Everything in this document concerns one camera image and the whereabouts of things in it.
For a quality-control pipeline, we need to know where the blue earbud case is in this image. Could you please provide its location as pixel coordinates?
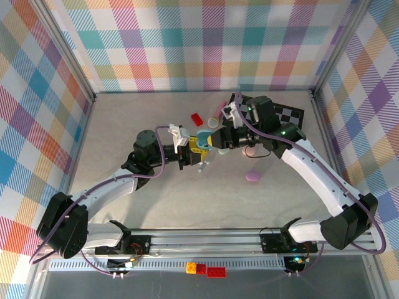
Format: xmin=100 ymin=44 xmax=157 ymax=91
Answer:
xmin=196 ymin=130 xmax=215 ymax=151

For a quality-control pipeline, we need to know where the pink toy microphone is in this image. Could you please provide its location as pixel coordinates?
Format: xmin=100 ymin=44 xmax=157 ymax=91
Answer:
xmin=207 ymin=100 xmax=228 ymax=129

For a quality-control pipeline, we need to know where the black grey chessboard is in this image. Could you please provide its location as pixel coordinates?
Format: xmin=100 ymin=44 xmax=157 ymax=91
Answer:
xmin=229 ymin=93 xmax=305 ymax=128

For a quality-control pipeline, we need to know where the black controller board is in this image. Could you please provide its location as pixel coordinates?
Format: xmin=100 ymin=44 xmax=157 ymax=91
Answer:
xmin=107 ymin=258 xmax=138 ymax=271
xmin=282 ymin=255 xmax=305 ymax=272

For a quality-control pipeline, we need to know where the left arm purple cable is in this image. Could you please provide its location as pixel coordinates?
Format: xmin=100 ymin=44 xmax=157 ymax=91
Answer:
xmin=29 ymin=125 xmax=172 ymax=278

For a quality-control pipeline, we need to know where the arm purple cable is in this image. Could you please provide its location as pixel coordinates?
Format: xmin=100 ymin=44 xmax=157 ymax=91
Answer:
xmin=29 ymin=125 xmax=172 ymax=278
xmin=230 ymin=92 xmax=387 ymax=278

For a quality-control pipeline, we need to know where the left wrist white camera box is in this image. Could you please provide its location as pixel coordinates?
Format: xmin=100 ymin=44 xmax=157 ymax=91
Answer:
xmin=167 ymin=123 xmax=191 ymax=153

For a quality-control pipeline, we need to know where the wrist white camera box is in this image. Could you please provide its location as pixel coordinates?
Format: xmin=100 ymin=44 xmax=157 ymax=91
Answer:
xmin=220 ymin=104 xmax=243 ymax=128
xmin=167 ymin=123 xmax=191 ymax=153

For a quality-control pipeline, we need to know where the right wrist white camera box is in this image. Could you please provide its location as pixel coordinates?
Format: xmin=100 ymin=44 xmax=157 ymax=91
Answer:
xmin=220 ymin=104 xmax=243 ymax=128

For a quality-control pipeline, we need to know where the aluminium side rail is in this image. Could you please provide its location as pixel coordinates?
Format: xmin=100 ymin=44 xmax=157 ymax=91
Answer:
xmin=307 ymin=88 xmax=358 ymax=231
xmin=57 ymin=92 xmax=99 ymax=233

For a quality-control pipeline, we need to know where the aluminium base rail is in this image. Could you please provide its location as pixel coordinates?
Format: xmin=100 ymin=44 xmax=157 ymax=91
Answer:
xmin=34 ymin=229 xmax=380 ymax=259

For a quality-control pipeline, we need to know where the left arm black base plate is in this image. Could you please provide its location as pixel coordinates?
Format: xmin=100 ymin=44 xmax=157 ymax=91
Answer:
xmin=94 ymin=235 xmax=151 ymax=255

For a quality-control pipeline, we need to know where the aluminium frame post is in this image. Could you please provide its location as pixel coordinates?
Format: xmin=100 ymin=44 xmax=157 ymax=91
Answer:
xmin=310 ymin=0 xmax=373 ymax=97
xmin=29 ymin=0 xmax=97 ymax=103

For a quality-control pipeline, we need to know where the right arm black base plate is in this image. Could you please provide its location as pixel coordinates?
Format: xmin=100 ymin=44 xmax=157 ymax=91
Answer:
xmin=260 ymin=232 xmax=319 ymax=254

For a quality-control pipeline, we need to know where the slotted grey cable duct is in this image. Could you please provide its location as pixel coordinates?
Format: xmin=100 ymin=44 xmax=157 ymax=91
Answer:
xmin=48 ymin=260 xmax=289 ymax=272

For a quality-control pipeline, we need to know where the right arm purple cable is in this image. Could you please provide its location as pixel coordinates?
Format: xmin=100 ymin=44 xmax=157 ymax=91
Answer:
xmin=230 ymin=92 xmax=387 ymax=278

